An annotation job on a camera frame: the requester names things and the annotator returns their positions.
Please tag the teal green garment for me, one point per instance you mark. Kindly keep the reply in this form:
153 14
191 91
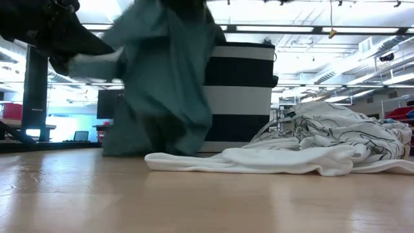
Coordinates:
165 97

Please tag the white leaf-print garment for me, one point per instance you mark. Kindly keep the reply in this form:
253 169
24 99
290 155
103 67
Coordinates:
323 142

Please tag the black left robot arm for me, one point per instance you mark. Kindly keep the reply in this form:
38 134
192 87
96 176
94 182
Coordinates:
42 29

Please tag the navy white striped fabric basket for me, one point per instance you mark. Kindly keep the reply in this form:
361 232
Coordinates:
239 71

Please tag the long ceiling light fixture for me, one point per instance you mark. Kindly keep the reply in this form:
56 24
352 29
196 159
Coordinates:
275 29

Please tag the yellow hanging tag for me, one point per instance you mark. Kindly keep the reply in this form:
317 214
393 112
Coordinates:
332 33

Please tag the open laptop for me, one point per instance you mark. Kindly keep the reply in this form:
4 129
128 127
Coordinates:
81 136

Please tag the black ceiling-mounted device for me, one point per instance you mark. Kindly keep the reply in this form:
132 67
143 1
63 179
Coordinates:
386 57

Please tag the black aluminium extrusion frame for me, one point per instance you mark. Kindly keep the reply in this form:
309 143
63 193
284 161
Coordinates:
35 81

